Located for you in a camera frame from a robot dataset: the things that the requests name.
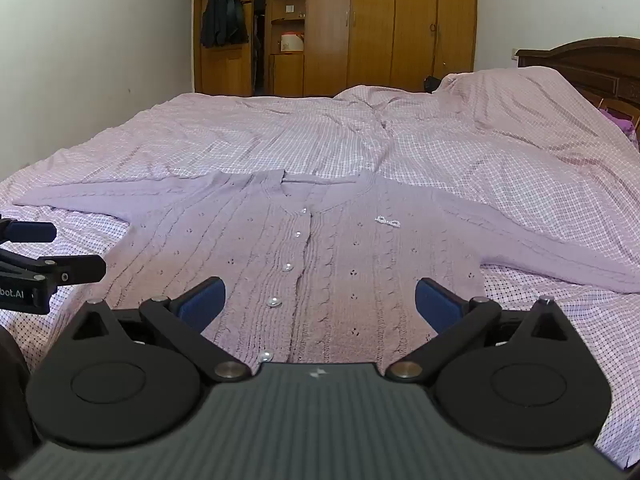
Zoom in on bed with pink checked sheet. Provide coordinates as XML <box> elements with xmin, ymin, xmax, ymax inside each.
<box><xmin>0</xmin><ymin>67</ymin><xmax>640</xmax><ymax>480</ymax></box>

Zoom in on purple cloth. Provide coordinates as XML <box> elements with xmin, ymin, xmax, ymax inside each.
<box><xmin>597</xmin><ymin>107</ymin><xmax>639</xmax><ymax>137</ymax></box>

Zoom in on black bag with strap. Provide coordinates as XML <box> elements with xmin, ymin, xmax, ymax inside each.
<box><xmin>424</xmin><ymin>22</ymin><xmax>446</xmax><ymax>93</ymax></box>

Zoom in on dark wooden headboard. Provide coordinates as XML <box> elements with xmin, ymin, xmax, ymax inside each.
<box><xmin>515</xmin><ymin>36</ymin><xmax>640</xmax><ymax>153</ymax></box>

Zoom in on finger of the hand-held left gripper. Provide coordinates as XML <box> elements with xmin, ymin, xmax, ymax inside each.
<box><xmin>0</xmin><ymin>217</ymin><xmax>57</xmax><ymax>246</ymax></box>
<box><xmin>0</xmin><ymin>249</ymin><xmax>107</xmax><ymax>286</ymax></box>

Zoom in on wooden wardrobe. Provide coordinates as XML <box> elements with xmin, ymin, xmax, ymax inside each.
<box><xmin>192</xmin><ymin>0</ymin><xmax>478</xmax><ymax>98</ymax></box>

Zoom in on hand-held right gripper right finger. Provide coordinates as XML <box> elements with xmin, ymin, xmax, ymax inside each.
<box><xmin>385</xmin><ymin>276</ymin><xmax>573</xmax><ymax>383</ymax></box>

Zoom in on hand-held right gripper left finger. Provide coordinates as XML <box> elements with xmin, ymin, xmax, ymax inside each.
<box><xmin>70</xmin><ymin>276</ymin><xmax>253</xmax><ymax>383</ymax></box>

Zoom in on person's dark clothing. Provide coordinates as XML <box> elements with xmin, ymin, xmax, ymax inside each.
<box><xmin>0</xmin><ymin>327</ymin><xmax>43</xmax><ymax>480</ymax></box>

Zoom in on lilac knitted cardigan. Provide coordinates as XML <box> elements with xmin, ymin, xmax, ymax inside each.
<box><xmin>12</xmin><ymin>170</ymin><xmax>640</xmax><ymax>366</ymax></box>

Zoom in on hanging black clothes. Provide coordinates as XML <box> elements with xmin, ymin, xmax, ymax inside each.
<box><xmin>199</xmin><ymin>0</ymin><xmax>249</xmax><ymax>48</ymax></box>

